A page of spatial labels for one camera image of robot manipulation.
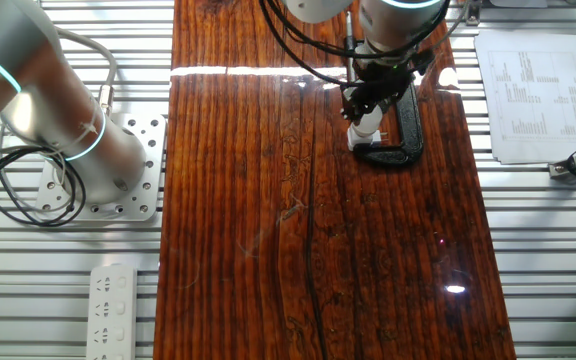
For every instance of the white LED light bulb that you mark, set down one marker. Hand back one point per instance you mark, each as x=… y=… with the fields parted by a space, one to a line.
x=368 y=122

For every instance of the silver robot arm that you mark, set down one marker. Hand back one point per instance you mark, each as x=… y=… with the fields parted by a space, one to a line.
x=43 y=115

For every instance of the small aluminium bracket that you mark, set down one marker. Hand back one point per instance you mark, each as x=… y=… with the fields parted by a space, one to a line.
x=473 y=12

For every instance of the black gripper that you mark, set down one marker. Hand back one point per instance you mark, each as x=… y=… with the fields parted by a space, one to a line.
x=385 y=80

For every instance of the black C-clamp with steel screw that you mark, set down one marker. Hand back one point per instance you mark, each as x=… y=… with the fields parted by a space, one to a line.
x=410 y=135

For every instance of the white power strip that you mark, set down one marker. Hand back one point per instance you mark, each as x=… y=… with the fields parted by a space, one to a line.
x=113 y=310

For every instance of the brown wooden board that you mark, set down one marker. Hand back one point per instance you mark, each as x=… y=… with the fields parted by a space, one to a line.
x=268 y=225

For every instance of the white lamp socket adapter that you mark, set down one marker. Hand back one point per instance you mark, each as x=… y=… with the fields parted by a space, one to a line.
x=355 y=142

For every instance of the printed paper sheet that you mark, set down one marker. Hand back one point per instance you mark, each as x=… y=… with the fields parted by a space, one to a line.
x=533 y=100

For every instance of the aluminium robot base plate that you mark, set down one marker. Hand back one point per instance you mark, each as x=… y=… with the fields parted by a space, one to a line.
x=150 y=165

